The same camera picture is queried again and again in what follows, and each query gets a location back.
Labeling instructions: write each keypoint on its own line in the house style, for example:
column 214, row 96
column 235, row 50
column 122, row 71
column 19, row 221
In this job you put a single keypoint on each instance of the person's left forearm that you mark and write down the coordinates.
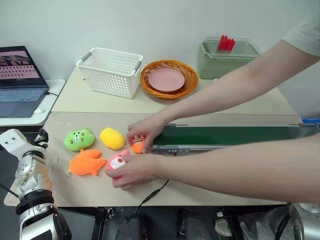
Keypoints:
column 240, row 172

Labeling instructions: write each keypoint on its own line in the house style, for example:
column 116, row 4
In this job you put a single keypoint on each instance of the black rounded shape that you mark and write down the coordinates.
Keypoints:
column 192, row 225
column 132, row 226

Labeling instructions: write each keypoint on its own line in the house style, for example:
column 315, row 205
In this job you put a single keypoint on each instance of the person's left hand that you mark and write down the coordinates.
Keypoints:
column 140, row 170

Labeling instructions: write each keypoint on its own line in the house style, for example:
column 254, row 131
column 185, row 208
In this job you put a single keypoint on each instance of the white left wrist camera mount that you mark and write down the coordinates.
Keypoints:
column 13, row 142

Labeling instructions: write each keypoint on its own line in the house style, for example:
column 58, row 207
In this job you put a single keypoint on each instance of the yellow plush toy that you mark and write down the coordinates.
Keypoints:
column 112, row 138

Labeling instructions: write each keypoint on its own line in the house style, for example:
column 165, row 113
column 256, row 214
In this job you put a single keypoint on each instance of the orange wicker basket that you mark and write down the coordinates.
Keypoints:
column 190, row 82

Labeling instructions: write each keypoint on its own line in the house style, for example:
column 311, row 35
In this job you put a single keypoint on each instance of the pink plate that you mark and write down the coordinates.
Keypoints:
column 166, row 80

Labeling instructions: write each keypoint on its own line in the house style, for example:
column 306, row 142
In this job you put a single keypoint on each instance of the red plastic block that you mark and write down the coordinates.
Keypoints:
column 226, row 43

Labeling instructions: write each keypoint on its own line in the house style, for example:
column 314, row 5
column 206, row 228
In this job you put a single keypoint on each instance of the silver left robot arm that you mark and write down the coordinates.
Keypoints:
column 30, row 182

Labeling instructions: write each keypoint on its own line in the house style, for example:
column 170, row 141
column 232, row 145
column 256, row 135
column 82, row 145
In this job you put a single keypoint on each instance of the grey shirt sleeve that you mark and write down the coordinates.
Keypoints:
column 306, row 35

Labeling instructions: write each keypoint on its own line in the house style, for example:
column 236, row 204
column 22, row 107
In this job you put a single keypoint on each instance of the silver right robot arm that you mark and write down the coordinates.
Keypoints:
column 308, row 220

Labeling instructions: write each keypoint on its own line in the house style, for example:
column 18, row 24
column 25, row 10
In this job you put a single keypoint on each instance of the person's right forearm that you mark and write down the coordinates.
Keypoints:
column 232, row 85

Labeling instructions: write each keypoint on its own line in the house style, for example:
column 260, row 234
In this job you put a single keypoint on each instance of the white side table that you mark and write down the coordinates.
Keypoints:
column 53, row 87

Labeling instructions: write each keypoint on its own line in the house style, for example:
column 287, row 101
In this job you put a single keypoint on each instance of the white plastic lattice basket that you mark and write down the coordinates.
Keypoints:
column 110, row 72

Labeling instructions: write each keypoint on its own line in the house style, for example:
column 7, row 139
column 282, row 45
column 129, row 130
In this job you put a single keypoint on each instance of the orange hand-shaped plush toy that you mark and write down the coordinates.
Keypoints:
column 86, row 163

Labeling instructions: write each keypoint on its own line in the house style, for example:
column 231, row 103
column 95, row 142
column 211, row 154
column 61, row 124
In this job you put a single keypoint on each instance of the green bear plush toy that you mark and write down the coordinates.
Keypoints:
column 80, row 138

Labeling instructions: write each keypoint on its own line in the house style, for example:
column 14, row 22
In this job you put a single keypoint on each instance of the blue object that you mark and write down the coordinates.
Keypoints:
column 311, row 122

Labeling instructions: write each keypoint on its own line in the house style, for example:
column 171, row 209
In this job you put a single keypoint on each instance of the green plastic storage bin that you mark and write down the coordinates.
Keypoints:
column 217, row 67

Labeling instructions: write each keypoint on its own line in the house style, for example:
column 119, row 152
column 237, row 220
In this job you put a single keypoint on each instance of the small white mouse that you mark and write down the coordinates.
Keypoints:
column 39, row 111

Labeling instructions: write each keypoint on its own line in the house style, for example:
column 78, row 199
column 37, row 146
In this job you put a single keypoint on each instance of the person's right hand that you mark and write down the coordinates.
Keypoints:
column 147, row 128

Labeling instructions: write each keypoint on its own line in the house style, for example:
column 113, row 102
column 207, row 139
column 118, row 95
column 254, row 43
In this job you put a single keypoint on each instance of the pink plush toy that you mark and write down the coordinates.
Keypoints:
column 116, row 162

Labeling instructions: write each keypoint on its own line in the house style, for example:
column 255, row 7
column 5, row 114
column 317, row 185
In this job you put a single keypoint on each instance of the small orange plush toy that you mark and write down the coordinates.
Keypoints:
column 137, row 147

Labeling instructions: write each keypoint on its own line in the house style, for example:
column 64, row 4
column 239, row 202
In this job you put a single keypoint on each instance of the green conveyor belt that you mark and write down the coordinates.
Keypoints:
column 225, row 136

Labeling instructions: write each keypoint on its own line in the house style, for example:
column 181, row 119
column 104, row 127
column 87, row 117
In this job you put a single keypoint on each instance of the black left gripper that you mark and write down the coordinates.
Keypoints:
column 40, row 146

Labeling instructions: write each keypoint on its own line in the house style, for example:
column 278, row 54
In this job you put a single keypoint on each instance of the open laptop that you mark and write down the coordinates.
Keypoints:
column 17, row 82

